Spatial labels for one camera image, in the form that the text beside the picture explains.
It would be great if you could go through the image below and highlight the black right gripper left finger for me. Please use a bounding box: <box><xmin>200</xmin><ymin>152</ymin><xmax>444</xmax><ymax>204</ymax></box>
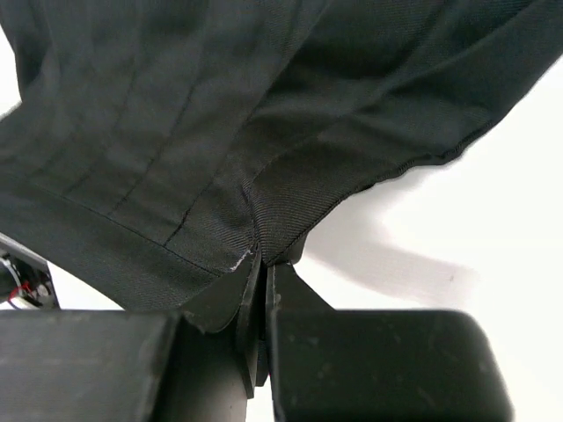
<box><xmin>1</xmin><ymin>253</ymin><xmax>260</xmax><ymax>421</ymax></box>

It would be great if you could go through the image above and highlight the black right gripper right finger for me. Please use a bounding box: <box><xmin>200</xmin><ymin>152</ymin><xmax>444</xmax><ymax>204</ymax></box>
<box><xmin>266</xmin><ymin>264</ymin><xmax>514</xmax><ymax>422</ymax></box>

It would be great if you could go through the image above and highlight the black pleated skirt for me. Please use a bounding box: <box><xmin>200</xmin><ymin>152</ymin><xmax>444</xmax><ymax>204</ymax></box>
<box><xmin>1</xmin><ymin>1</ymin><xmax>562</xmax><ymax>310</ymax></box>

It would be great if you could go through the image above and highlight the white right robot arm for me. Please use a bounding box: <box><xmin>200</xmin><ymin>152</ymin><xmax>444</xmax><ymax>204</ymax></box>
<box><xmin>1</xmin><ymin>239</ymin><xmax>513</xmax><ymax>421</ymax></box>

